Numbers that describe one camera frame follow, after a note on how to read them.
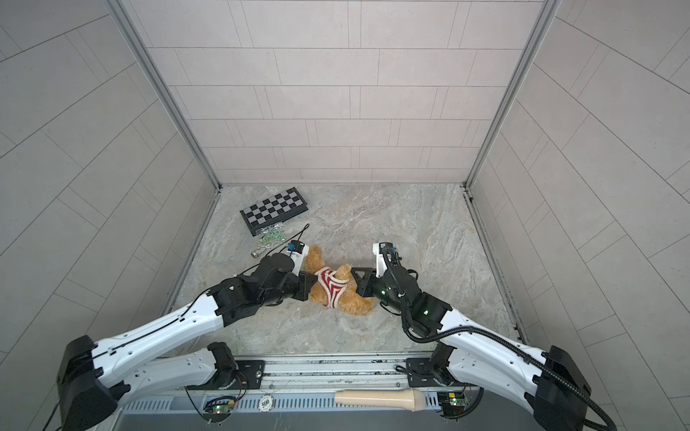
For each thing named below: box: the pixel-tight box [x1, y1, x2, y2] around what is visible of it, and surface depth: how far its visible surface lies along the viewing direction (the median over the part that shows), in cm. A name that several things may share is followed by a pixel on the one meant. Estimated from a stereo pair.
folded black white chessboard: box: [239, 186, 310, 238], surface depth 107 cm
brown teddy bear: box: [308, 246, 375, 316], surface depth 75 cm
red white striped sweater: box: [314, 266, 350, 309], surface depth 75 cm
